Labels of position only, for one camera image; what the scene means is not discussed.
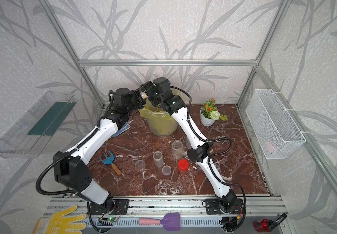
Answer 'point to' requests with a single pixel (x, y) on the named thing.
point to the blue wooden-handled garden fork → (110, 160)
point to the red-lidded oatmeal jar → (177, 148)
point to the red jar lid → (183, 165)
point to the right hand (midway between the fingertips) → (141, 90)
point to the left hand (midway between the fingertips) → (144, 87)
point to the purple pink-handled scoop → (171, 222)
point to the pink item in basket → (270, 146)
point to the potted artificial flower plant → (209, 113)
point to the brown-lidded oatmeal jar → (188, 146)
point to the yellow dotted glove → (59, 223)
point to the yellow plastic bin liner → (149, 111)
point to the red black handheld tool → (264, 225)
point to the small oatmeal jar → (158, 157)
